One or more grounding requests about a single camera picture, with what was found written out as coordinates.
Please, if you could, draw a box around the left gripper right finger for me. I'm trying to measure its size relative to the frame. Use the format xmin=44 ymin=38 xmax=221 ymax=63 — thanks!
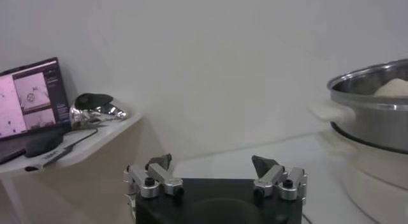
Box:
xmin=251 ymin=154 xmax=308 ymax=202

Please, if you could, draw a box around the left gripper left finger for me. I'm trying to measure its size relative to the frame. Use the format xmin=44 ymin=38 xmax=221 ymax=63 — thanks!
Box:
xmin=123 ymin=153 xmax=185 ymax=199

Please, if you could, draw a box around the white steamed baozi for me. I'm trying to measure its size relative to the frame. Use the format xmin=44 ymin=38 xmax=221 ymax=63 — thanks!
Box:
xmin=374 ymin=77 xmax=408 ymax=98

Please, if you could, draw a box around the steel steamer basket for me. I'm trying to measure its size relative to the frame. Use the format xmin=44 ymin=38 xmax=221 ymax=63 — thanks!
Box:
xmin=308 ymin=58 xmax=408 ymax=155

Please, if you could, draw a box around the white side table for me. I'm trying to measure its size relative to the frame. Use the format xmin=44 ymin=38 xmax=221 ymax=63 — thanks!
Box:
xmin=0 ymin=112 xmax=167 ymax=224

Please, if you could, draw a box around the shiny chrome helmet-shaped device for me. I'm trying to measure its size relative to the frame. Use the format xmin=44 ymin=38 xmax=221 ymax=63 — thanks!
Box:
xmin=69 ymin=93 xmax=130 ymax=131

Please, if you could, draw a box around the cream electric pot base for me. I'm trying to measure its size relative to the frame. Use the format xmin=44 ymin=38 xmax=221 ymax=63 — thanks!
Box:
xmin=315 ymin=129 xmax=408 ymax=224

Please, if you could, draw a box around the black USB dongle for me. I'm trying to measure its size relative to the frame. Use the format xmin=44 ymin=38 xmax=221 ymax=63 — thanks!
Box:
xmin=24 ymin=148 xmax=75 ymax=173

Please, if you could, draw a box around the thin black cable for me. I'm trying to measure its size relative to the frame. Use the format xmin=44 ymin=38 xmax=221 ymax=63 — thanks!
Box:
xmin=62 ymin=128 xmax=98 ymax=150

